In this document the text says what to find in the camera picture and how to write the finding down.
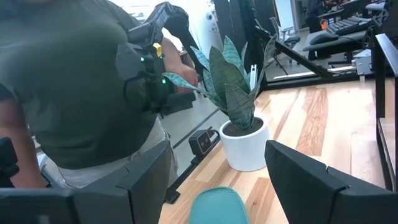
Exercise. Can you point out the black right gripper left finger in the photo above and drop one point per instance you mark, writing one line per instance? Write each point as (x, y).
(93, 207)

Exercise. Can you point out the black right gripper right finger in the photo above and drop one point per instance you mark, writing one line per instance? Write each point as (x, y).
(326, 199)

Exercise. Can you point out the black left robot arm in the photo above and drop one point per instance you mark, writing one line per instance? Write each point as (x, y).
(388, 18)

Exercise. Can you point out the person's forearm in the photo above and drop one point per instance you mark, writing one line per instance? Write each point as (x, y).
(172, 53)
(18, 140)

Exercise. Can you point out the snake plant in white pot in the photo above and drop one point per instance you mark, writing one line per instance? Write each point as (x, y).
(245, 149)

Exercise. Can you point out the green slide sandal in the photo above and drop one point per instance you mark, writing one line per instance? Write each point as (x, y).
(217, 207)

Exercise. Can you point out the person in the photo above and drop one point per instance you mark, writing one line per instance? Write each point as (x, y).
(62, 93)
(314, 15)

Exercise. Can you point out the white aluminium extrusion piece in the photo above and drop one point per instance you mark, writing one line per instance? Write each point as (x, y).
(253, 77)

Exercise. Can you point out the white box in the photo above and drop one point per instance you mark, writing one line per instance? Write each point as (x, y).
(362, 62)

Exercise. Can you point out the grey office desk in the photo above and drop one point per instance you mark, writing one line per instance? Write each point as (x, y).
(342, 40)

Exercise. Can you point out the person's hand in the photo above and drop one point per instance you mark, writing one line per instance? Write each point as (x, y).
(188, 76)

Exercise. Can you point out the grey mesh office chair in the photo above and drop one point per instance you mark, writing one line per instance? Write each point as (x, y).
(284, 39)

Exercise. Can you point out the black keyboard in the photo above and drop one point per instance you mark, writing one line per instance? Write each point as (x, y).
(348, 25)

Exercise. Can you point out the small black camera box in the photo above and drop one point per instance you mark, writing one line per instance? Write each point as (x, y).
(200, 142)

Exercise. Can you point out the wooden shelf with black frame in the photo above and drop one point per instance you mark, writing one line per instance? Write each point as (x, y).
(380, 77)

